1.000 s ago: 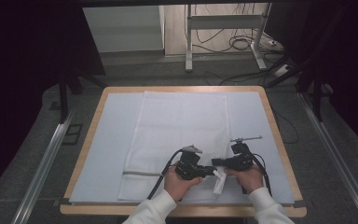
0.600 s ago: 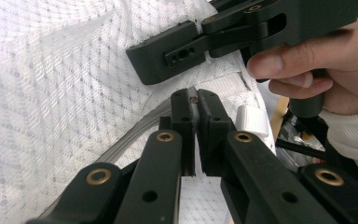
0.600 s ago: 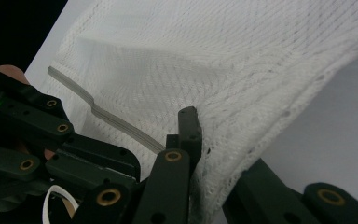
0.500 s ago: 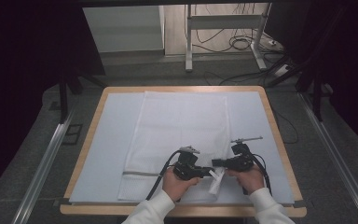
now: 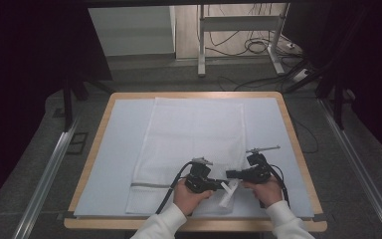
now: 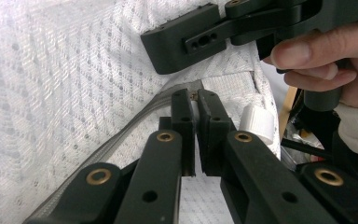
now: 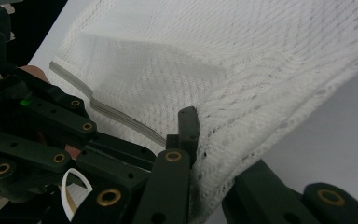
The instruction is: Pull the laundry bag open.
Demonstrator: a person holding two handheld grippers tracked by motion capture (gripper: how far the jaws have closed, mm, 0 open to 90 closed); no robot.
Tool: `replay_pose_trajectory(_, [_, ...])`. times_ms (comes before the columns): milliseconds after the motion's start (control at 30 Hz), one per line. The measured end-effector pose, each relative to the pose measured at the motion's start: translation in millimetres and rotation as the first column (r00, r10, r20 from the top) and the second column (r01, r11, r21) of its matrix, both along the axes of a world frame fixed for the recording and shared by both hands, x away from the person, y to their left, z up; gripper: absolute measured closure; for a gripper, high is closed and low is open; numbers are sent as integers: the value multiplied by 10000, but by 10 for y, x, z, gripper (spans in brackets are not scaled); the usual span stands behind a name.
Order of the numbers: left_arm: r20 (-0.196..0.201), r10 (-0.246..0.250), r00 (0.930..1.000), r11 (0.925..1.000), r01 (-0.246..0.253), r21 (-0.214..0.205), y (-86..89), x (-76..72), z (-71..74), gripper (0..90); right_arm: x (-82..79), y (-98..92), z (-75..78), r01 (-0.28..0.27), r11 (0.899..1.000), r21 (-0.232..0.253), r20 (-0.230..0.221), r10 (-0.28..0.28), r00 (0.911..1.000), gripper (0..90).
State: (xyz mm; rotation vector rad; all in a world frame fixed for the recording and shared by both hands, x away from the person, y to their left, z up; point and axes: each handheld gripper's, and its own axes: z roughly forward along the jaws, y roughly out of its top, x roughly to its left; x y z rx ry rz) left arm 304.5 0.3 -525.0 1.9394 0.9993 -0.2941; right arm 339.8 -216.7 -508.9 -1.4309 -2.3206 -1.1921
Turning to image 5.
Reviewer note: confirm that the person's right hand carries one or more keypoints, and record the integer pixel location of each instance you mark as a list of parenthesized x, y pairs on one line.
[(267, 194)]

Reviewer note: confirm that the black metal stand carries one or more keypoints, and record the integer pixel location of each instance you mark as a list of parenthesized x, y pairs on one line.
[(338, 96), (69, 99)]

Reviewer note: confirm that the wooden framed work board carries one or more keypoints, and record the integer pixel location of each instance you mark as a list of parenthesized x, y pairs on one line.
[(119, 149)]

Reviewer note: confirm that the black floor outlet cover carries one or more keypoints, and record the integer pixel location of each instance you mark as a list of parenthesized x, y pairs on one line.
[(77, 142)]

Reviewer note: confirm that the white cabinet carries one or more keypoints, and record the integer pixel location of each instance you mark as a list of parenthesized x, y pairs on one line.
[(131, 31)]

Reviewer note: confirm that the person's left hand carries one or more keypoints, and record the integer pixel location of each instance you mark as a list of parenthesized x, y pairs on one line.
[(187, 199)]

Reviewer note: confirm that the white power strip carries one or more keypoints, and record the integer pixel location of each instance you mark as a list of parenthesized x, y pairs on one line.
[(301, 74)]

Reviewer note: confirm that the aluminium floor rail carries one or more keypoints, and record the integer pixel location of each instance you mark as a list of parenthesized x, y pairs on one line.
[(358, 166), (46, 179)]

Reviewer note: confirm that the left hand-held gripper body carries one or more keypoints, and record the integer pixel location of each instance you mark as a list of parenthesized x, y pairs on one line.
[(197, 179)]

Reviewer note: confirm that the white mesh laundry bag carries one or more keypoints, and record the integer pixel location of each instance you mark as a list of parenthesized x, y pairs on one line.
[(192, 132)]

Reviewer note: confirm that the white metal desk frame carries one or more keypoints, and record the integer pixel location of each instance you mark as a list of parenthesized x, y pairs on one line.
[(238, 23)]

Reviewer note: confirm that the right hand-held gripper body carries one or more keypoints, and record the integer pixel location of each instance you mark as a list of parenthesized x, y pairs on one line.
[(257, 171)]

